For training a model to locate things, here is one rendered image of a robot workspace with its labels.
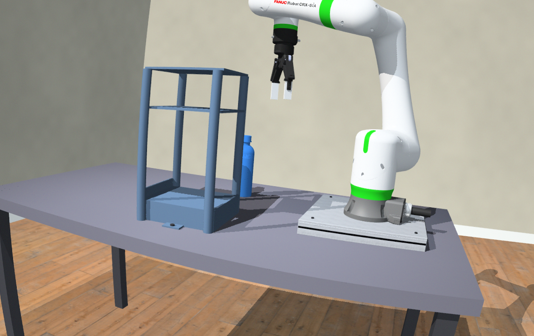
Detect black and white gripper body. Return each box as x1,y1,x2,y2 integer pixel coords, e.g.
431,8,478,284
274,44,294,69

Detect blue bottle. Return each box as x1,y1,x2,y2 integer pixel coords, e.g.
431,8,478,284
240,135,254,197

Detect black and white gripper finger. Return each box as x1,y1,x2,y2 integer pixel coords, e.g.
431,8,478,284
279,55,295,100
270,58,283,100

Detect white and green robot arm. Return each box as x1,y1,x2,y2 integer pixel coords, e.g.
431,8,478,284
248,0,431,224

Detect blue shelving unit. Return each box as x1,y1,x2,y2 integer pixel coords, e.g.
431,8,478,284
137,67,249,234

